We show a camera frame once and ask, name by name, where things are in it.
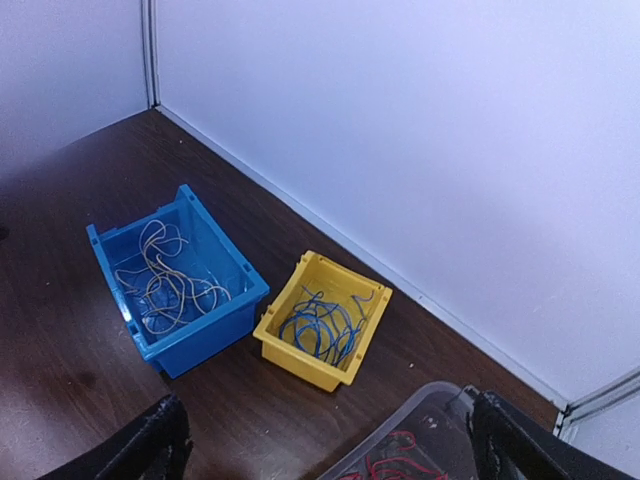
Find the red cable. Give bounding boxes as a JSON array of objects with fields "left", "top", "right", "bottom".
[{"left": 339, "top": 429, "right": 451, "bottom": 480}]

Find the yellow plastic bin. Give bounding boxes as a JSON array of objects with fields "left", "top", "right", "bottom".
[{"left": 253, "top": 251, "right": 393, "bottom": 392}]

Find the right aluminium frame post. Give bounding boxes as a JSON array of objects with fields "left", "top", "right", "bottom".
[{"left": 553, "top": 368, "right": 639, "bottom": 443}]

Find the blue plastic bin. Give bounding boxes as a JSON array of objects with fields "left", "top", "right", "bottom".
[{"left": 86, "top": 185, "right": 269, "bottom": 378}]

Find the left aluminium frame post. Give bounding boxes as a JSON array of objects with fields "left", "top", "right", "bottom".
[{"left": 140, "top": 0, "right": 161, "bottom": 109}]

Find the aluminium frame post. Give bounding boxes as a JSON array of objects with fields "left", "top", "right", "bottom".
[
  {"left": 553, "top": 368, "right": 639, "bottom": 443},
  {"left": 140, "top": 0, "right": 161, "bottom": 109}
]

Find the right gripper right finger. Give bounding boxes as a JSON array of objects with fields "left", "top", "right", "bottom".
[{"left": 464, "top": 385, "right": 630, "bottom": 480}]

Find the clear grey plastic container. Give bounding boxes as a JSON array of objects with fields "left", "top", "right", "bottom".
[{"left": 320, "top": 381, "right": 478, "bottom": 480}]

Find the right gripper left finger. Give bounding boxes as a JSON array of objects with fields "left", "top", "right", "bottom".
[{"left": 43, "top": 394, "right": 193, "bottom": 479}]

